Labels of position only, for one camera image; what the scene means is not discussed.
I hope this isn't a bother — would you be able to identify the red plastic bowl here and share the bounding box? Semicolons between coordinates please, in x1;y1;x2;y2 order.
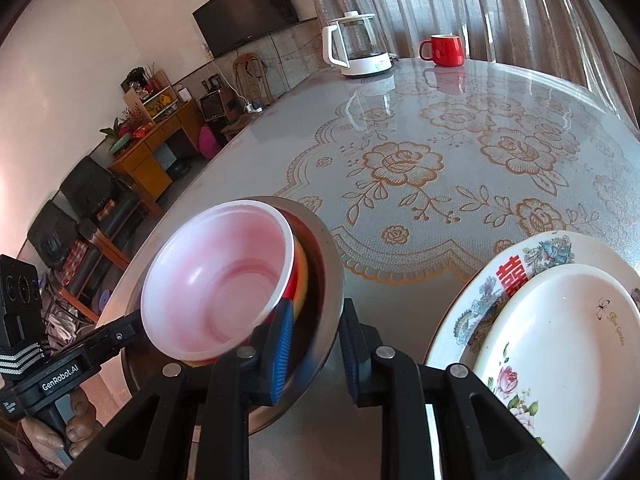
140;200;301;366

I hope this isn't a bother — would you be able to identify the small wooden shelf with ornaments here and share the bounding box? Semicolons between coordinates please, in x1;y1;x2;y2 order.
122;67;178;121

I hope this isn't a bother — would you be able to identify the white rose print plate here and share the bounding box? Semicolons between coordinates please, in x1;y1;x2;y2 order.
472;263;640;480

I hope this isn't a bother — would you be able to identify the stainless steel bowl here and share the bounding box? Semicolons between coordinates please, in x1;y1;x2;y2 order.
119;195;346;436

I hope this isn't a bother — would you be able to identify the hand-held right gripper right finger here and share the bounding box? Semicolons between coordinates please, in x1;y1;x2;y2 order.
340;299;571;480

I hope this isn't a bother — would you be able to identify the folded wooden chair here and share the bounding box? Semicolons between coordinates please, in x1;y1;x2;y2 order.
233;52;275;106

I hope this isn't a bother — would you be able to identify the black padded chair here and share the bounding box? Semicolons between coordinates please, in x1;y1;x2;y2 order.
27;200;131;311
60;156;151;241

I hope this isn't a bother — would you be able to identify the wide beige sheer curtain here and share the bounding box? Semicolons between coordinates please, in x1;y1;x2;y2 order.
300;0;640;126

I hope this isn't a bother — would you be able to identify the yellow plastic bowl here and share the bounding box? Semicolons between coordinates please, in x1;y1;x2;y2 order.
289;237;309;323

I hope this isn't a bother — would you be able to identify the wooden cabinet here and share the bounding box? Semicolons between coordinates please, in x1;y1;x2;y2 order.
107;100;206;201

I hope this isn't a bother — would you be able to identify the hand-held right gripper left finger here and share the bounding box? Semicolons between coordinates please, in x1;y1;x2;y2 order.
89;300;295;480

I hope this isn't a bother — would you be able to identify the pink ball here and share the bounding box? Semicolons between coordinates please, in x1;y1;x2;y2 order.
199;126;221;158

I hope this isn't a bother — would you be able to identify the white electric glass kettle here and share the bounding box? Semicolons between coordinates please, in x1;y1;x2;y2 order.
321;11;393;78

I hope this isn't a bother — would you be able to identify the blue and red print plate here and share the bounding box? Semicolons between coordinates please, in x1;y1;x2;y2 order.
424;230;640;480

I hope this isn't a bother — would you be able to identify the red mug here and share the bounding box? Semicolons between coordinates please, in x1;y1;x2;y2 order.
418;34;463;67

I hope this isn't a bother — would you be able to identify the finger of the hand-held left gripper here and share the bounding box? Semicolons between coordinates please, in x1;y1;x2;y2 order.
75;310;152;365

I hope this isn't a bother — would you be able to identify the black wall television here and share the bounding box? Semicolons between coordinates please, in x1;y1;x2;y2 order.
192;0;300;58

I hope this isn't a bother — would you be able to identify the person's left hand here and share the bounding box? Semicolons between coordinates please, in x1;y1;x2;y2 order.
17;389;103;467

